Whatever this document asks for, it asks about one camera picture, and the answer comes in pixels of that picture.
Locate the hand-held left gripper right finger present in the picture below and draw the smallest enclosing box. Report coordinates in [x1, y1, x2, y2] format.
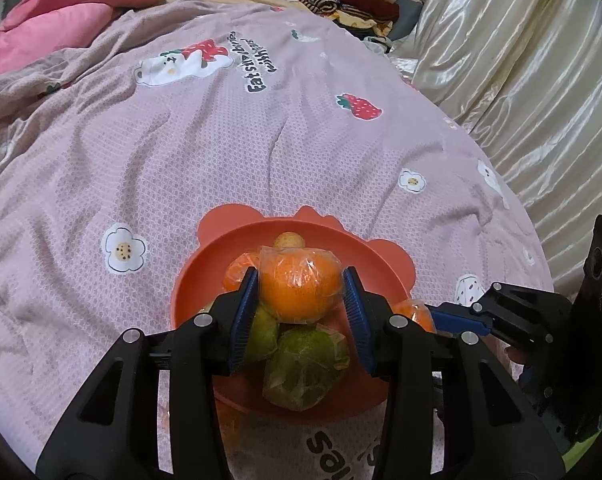
[342, 266, 566, 480]

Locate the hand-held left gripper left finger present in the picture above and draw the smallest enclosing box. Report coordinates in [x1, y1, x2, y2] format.
[36, 266, 260, 480]

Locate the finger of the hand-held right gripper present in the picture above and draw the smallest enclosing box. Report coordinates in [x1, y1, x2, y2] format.
[426, 282, 574, 348]

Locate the plastic-wrapped green fruit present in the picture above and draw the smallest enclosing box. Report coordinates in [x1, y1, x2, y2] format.
[262, 324, 350, 412]
[241, 302, 282, 365]

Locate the plastic-wrapped orange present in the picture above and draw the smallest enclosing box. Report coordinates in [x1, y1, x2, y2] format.
[257, 246, 342, 325]
[223, 252, 260, 293]
[392, 298, 438, 335]

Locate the orange bear-shaped plate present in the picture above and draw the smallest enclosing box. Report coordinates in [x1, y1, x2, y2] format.
[172, 204, 416, 413]

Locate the brown longan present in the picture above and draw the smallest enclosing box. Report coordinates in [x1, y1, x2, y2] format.
[273, 231, 306, 251]

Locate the strawberry printed pink blanket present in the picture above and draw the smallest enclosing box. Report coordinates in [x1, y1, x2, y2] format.
[0, 0, 556, 480]

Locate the cream satin curtain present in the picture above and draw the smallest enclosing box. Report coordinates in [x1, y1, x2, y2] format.
[391, 0, 602, 301]

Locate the pink plush quilt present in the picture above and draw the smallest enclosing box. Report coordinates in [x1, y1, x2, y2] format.
[0, 0, 166, 83]

